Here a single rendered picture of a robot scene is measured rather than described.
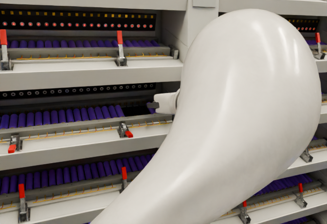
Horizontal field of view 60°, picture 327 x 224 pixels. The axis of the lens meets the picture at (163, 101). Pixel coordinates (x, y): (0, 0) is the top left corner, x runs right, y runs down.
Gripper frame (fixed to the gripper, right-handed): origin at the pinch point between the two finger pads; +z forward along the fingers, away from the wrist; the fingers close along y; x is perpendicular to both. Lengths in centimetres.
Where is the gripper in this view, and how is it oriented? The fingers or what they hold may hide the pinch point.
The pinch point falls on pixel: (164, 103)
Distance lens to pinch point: 79.1
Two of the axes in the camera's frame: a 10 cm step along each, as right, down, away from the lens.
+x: 0.8, 10.0, 0.2
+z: -3.6, 0.1, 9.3
